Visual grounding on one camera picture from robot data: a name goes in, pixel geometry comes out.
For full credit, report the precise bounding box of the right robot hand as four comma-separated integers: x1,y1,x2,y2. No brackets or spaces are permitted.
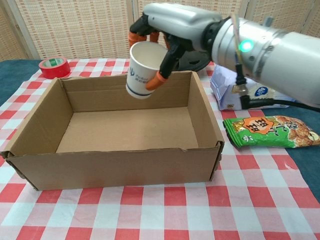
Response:
128,2,223,91

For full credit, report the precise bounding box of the white paper cup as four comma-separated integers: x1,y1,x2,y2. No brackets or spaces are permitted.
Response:
125,41,169,100

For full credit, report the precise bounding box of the blue-and-white tissue pack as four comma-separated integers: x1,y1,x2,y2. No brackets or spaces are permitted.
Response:
209,63,298,111

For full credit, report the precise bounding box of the green snack bag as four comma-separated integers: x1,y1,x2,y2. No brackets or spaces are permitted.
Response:
222,115,320,150

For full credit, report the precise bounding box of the brown cardboard box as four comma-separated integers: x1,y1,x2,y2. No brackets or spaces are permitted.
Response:
0,70,225,191

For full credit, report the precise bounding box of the red-and-white checkered tablecloth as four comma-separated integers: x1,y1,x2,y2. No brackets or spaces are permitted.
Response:
0,57,320,240

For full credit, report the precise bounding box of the black slipper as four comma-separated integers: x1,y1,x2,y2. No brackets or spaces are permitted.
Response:
174,52,216,72

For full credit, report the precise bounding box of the woven folding screen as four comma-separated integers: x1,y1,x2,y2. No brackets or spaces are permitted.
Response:
0,0,320,61

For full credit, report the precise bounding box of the red tape roll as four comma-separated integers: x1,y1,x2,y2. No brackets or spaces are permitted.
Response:
38,56,71,79

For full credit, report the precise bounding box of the teal table cover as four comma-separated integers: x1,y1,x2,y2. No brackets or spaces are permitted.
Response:
0,59,320,193

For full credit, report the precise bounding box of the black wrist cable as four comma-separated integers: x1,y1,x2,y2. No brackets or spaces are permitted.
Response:
234,62,320,110

